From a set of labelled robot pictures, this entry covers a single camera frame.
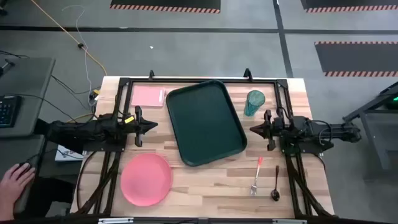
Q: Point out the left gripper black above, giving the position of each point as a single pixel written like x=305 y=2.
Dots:
x=138 y=137

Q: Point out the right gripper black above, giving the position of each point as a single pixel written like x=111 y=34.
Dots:
x=273 y=129

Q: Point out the teal faceted plastic cup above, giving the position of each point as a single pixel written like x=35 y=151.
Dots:
x=253 y=104

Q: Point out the dark spoon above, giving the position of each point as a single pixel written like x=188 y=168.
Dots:
x=275 y=194

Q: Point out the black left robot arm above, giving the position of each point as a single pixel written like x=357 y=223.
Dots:
x=77 y=132

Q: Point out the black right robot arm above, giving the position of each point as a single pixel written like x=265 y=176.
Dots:
x=311 y=130

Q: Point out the pink round plate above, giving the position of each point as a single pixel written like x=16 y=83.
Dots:
x=146 y=180

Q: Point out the dark green plastic tray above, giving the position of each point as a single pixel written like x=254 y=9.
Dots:
x=205 y=123

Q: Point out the yellow tag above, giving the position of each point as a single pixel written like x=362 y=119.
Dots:
x=129 y=119

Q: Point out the pink rectangular napkin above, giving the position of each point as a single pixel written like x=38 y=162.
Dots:
x=147 y=96

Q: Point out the white printed paper sheet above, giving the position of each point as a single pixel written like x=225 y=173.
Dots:
x=63 y=155

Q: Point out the grey metal side table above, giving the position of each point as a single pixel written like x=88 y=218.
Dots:
x=377 y=130

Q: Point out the black striped-edge floor mat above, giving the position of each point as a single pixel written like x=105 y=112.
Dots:
x=351 y=3
x=164 y=3
x=357 y=57

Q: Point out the grey side desk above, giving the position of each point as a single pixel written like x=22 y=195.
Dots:
x=31 y=81

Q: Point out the black keyboard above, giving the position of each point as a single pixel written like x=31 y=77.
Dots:
x=7 y=110

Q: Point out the black computer mouse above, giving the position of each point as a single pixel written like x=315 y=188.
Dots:
x=26 y=199

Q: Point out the person's hand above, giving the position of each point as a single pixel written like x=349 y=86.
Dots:
x=12 y=186

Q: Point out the black metal table frame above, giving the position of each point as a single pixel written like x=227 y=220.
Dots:
x=202 y=81

